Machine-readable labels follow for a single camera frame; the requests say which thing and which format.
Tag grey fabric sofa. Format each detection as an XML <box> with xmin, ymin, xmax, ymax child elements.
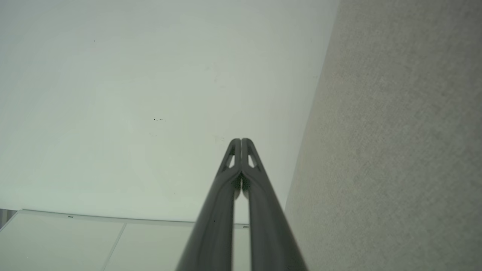
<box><xmin>284</xmin><ymin>0</ymin><xmax>482</xmax><ymax>271</ymax></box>

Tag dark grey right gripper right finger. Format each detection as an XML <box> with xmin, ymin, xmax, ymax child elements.
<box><xmin>242</xmin><ymin>138</ymin><xmax>308</xmax><ymax>271</ymax></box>

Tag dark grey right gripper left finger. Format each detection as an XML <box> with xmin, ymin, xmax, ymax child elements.
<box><xmin>176</xmin><ymin>139</ymin><xmax>241</xmax><ymax>271</ymax></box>

